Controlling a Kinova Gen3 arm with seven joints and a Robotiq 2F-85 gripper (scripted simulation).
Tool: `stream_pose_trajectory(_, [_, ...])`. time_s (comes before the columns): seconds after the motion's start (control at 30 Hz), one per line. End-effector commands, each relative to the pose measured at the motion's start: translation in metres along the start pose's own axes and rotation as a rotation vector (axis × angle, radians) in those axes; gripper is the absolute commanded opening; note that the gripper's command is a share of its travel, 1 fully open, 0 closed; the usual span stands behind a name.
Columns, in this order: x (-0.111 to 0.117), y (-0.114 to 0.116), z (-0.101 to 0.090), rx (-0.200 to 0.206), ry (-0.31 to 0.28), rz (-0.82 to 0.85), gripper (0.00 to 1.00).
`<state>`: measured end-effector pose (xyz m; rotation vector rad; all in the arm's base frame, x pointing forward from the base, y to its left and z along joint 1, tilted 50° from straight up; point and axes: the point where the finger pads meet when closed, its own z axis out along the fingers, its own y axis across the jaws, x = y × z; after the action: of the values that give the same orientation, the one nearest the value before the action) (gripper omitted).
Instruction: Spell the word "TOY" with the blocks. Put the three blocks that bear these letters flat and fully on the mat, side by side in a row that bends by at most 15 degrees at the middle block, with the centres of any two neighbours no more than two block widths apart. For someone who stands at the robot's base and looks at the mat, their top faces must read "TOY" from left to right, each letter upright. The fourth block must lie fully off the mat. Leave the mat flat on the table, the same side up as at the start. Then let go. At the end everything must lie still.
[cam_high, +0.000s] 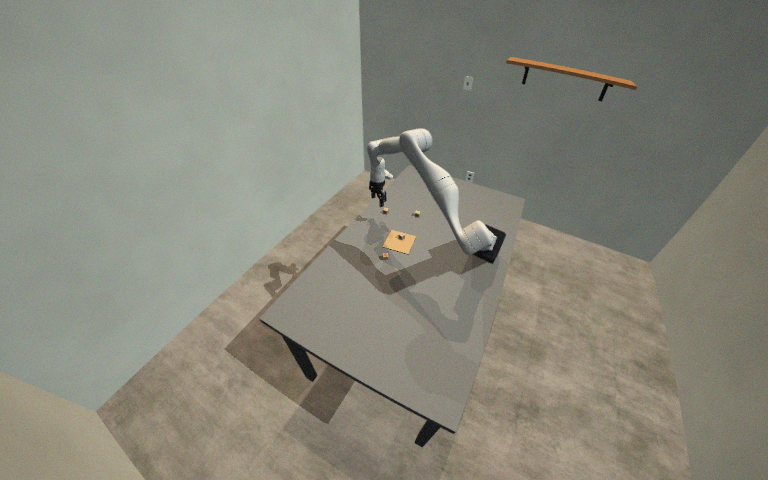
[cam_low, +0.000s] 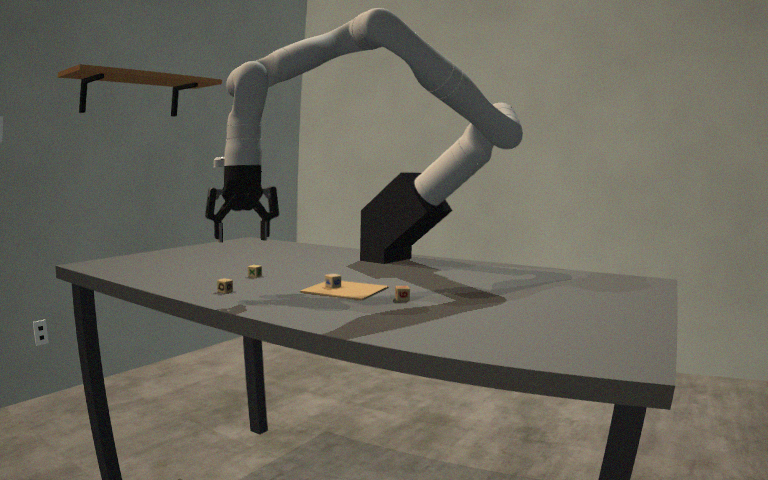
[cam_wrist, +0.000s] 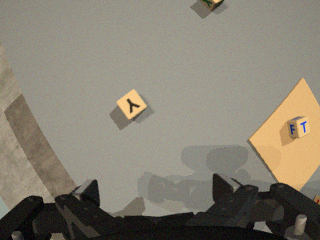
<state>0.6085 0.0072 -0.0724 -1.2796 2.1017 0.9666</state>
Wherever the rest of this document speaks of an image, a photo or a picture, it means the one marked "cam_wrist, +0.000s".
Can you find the wooden block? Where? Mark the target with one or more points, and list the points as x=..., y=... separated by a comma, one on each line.
x=131, y=104
x=212, y=4
x=298, y=127
x=317, y=199

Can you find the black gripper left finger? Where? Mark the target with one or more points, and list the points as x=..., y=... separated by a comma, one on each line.
x=72, y=220

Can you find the tan flat mat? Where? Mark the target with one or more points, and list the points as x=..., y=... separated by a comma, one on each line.
x=291, y=160

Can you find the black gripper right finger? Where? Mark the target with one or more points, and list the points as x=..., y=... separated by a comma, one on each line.
x=301, y=219

